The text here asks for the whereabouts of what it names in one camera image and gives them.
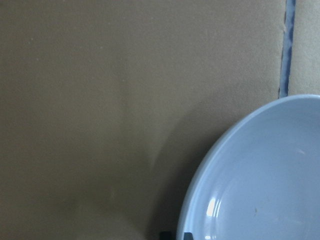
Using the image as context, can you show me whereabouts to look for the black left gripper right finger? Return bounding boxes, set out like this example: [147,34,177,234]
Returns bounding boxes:
[183,232,193,240]

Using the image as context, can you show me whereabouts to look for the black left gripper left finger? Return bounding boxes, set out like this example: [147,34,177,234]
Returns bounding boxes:
[159,231,173,240]

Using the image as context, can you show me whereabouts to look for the blue plate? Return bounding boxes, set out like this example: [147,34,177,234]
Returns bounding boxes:
[176,94,320,240]

